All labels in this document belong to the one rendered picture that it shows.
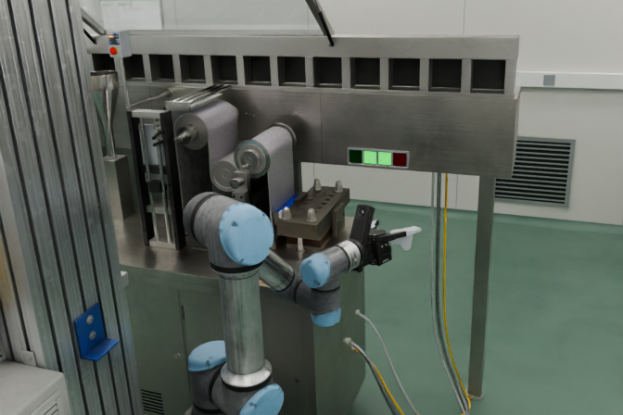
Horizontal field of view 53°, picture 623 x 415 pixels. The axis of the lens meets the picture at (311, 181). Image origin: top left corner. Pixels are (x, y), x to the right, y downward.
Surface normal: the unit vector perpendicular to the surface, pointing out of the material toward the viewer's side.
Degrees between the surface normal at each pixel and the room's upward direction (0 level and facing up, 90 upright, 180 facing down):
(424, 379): 0
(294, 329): 90
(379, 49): 90
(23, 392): 0
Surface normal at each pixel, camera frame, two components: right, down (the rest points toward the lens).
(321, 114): -0.35, 0.32
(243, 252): 0.68, 0.09
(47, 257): 0.94, 0.08
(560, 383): -0.04, -0.94
